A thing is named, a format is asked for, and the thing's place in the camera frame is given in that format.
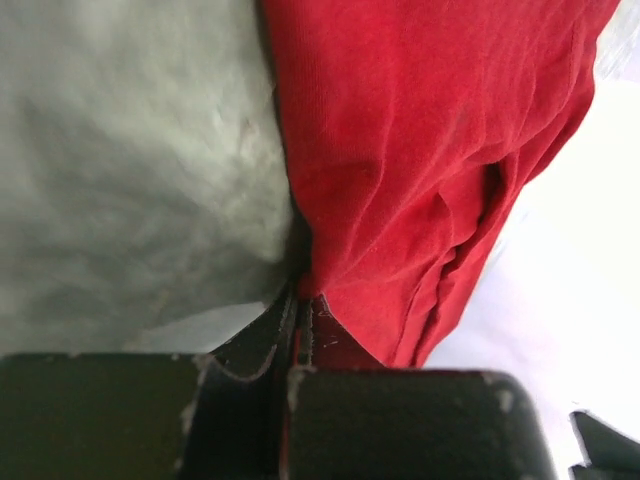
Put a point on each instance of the red t shirt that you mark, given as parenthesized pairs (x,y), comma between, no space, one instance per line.
(410,129)

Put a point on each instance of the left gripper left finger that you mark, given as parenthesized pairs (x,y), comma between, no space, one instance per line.
(149,416)

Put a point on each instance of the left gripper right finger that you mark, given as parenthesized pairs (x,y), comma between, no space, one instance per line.
(349,417)

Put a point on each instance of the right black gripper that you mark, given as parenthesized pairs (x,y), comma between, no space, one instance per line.
(608,454)

